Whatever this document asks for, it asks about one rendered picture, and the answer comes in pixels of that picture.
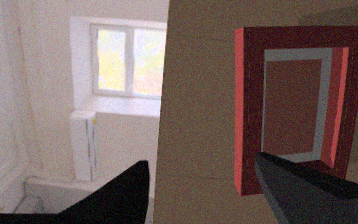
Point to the dark red picture frame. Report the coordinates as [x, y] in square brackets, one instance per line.
[296, 97]

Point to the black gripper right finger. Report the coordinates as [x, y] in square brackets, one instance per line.
[300, 195]

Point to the tan wooden board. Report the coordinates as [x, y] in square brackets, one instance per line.
[194, 175]

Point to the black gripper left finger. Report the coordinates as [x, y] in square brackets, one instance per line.
[123, 200]

